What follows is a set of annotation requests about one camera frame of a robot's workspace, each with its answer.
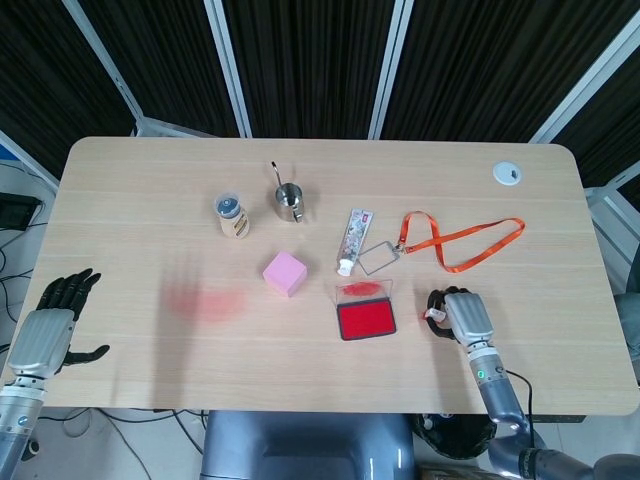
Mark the grey robot torso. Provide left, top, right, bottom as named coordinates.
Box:
left=199, top=410, right=417, bottom=480

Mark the clear badge holder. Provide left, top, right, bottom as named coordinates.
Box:
left=357, top=240, right=402, bottom=276

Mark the pink foam cube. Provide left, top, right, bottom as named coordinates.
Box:
left=262, top=251, right=308, bottom=300

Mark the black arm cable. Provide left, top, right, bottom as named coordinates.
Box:
left=499, top=367, right=535, bottom=439

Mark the printed toothpaste tube white cap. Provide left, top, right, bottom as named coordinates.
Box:
left=335, top=208, right=374, bottom=277

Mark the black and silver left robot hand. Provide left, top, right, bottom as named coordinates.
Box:
left=7, top=267, right=111, bottom=380

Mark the white desk cable grommet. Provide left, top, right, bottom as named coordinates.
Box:
left=492, top=161, right=523, bottom=186

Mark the black power adapter box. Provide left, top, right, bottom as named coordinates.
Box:
left=0, top=192, right=43, bottom=232

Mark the beige sauce bottle clear cap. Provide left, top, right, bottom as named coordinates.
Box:
left=214, top=192, right=252, bottom=242

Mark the black desk control panel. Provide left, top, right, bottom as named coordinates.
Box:
left=529, top=413, right=587, bottom=424

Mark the red ink pad clear lid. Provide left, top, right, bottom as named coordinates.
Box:
left=334, top=279, right=399, bottom=343

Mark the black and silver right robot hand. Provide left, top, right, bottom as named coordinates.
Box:
left=425, top=285, right=497, bottom=349

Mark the black trash bin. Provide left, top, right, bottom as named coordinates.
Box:
left=413, top=413, right=499, bottom=462

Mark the stainless steel cup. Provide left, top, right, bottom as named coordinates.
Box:
left=273, top=183, right=307, bottom=224

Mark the white partition frame post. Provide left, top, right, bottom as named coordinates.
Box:
left=203, top=0, right=253, bottom=139
left=62, top=0, right=147, bottom=137
left=368, top=0, right=415, bottom=140
left=528, top=22, right=640, bottom=144

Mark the orange lanyard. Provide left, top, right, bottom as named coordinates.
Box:
left=397, top=211, right=526, bottom=274

